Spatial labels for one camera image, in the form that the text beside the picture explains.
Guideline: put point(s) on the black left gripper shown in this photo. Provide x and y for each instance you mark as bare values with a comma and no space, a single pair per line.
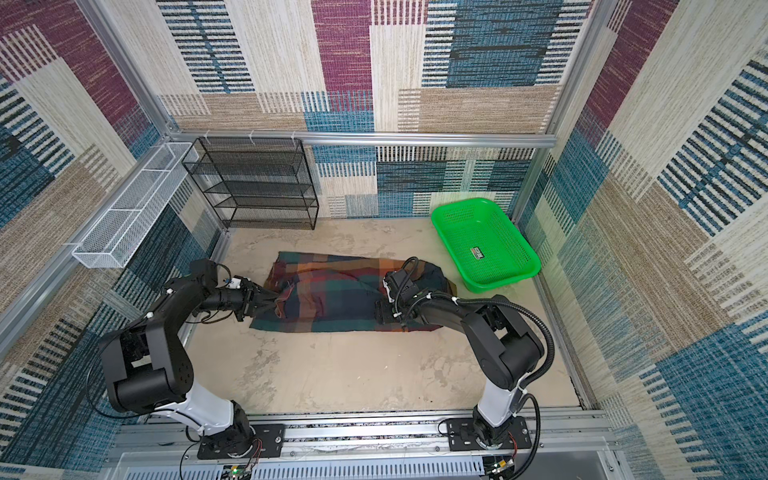
252,289

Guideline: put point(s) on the plaid long sleeve shirt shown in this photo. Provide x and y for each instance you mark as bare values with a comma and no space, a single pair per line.
320,293

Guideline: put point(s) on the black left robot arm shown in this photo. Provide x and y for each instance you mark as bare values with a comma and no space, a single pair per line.
147,370

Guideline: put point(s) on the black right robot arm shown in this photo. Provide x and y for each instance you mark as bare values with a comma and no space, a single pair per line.
513,347

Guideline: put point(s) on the green plastic basket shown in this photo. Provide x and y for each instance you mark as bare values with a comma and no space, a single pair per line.
487,248

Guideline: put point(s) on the aluminium back crossbar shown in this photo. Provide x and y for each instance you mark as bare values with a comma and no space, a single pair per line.
380,139

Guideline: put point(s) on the black wire mesh shelf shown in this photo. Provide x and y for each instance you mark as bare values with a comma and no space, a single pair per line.
255,183

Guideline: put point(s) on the white wire mesh tray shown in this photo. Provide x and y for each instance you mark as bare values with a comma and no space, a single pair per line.
118,232

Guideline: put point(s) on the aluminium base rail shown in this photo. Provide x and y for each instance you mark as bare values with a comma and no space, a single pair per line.
556,443

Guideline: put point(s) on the aluminium frame post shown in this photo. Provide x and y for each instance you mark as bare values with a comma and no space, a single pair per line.
573,77

